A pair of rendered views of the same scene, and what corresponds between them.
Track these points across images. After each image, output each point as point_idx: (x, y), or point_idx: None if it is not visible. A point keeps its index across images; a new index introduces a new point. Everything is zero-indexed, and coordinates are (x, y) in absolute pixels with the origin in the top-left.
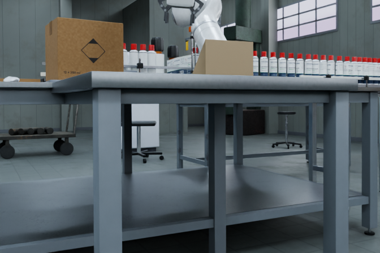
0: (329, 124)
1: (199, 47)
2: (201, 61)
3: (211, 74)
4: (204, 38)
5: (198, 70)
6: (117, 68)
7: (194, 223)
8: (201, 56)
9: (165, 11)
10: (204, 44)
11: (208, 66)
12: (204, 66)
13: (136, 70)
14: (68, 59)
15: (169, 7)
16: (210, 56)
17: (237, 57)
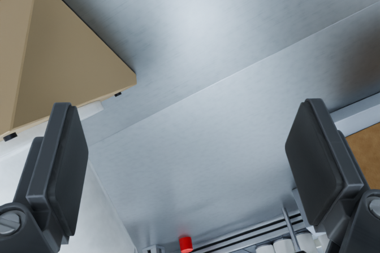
0: None
1: (108, 206)
2: (67, 70)
3: (9, 11)
4: (78, 242)
5: (85, 55)
6: (375, 164)
7: None
8: (65, 86)
9: (370, 192)
10: (19, 106)
11: (15, 25)
12: (39, 26)
13: (307, 227)
14: None
15: (350, 251)
16: (0, 65)
17: None
